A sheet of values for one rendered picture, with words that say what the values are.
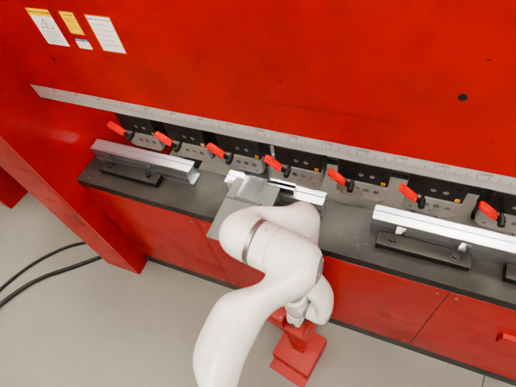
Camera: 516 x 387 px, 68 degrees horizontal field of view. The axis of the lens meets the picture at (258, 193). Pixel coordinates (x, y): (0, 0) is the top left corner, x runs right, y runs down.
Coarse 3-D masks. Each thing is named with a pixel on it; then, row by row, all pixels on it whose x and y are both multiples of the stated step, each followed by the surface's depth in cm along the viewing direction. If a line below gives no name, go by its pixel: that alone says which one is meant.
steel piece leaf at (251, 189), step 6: (246, 180) 143; (252, 180) 142; (258, 180) 142; (264, 180) 142; (246, 186) 141; (252, 186) 141; (258, 186) 141; (264, 186) 140; (240, 192) 140; (246, 192) 140; (252, 192) 139; (258, 192) 139; (240, 198) 137; (246, 198) 138; (252, 198) 138; (258, 198) 138
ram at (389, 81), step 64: (0, 0) 109; (64, 0) 99; (128, 0) 91; (192, 0) 85; (256, 0) 79; (320, 0) 74; (384, 0) 69; (448, 0) 65; (512, 0) 62; (64, 64) 122; (128, 64) 111; (192, 64) 101; (256, 64) 93; (320, 64) 86; (384, 64) 80; (448, 64) 75; (512, 64) 70; (320, 128) 103; (384, 128) 94; (448, 128) 87; (512, 128) 81; (512, 192) 96
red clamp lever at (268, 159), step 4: (268, 156) 117; (264, 160) 117; (268, 160) 117; (272, 160) 117; (276, 160) 118; (272, 164) 118; (276, 164) 118; (280, 164) 119; (276, 168) 118; (280, 168) 118; (284, 168) 120; (288, 168) 120; (284, 172) 119; (288, 172) 119; (284, 176) 119; (288, 176) 119
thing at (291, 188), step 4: (268, 180) 143; (272, 180) 142; (276, 180) 141; (280, 180) 141; (280, 184) 141; (284, 184) 141; (288, 184) 140; (292, 184) 139; (280, 188) 140; (284, 188) 139; (288, 188) 138; (292, 188) 138; (284, 192) 141; (288, 192) 140; (292, 192) 139
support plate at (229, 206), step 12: (240, 180) 143; (228, 192) 141; (264, 192) 139; (276, 192) 138; (228, 204) 138; (240, 204) 137; (252, 204) 137; (264, 204) 136; (216, 216) 136; (216, 228) 133
